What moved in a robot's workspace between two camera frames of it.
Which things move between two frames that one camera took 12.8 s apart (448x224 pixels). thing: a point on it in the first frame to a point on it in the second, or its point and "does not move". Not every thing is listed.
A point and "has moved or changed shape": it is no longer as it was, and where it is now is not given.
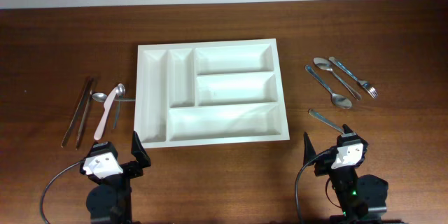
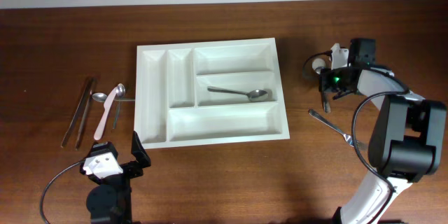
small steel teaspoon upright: x=120 y=90 does not move
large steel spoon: x=339 y=101 to x=254 y=95
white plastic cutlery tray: x=201 y=93 does not move
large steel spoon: x=325 y=64 has moved or changed shape
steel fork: x=325 y=120 does not move
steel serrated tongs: x=86 y=92 does not move
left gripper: x=133 y=167 does not move
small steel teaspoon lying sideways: x=101 y=97 does not move
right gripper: x=323 y=163 to x=325 y=85
